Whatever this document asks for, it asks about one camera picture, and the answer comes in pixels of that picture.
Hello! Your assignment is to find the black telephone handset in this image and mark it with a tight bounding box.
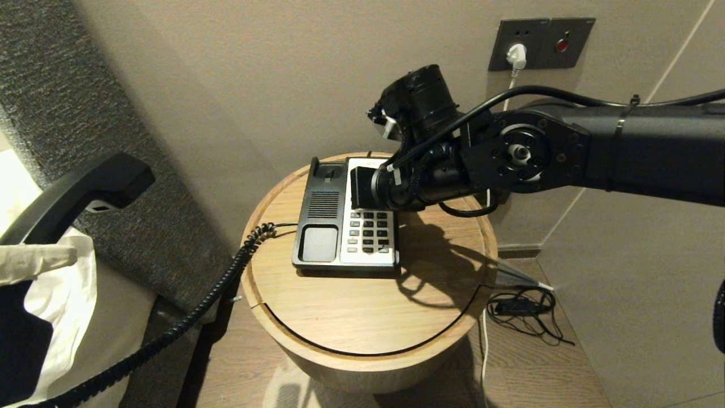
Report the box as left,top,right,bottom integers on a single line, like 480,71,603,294
0,152,156,245

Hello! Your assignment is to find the black telephone cord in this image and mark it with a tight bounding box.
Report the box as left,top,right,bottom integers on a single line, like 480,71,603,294
23,223,277,408

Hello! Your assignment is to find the black and white telephone base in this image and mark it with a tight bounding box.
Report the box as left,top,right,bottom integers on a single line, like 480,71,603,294
291,157,400,271

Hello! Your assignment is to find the round wooden side table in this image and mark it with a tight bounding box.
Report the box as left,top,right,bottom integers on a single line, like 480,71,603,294
239,152,498,394

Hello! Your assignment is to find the dark bed base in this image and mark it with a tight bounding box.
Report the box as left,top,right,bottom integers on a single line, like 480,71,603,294
119,295,204,408

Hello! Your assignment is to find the grey upholstered headboard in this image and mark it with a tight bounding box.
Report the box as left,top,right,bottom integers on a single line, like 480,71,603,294
0,0,236,325

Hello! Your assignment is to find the transparent folded umbrella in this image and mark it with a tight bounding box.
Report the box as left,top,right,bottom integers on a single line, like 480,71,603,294
494,260,555,292

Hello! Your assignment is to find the white power plug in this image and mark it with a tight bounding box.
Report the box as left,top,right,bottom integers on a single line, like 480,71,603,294
506,44,527,77

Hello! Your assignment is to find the dark plate with red button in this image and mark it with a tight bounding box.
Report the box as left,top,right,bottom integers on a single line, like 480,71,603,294
541,18,595,69

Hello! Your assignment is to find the black power adapter with cable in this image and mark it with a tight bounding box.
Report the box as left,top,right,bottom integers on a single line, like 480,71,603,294
485,287,575,346

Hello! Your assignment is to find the dark wall socket plate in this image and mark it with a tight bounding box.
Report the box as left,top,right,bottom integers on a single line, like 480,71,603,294
488,19,551,71

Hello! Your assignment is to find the white power cable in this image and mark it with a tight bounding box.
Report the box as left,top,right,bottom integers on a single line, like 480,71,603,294
479,74,518,408

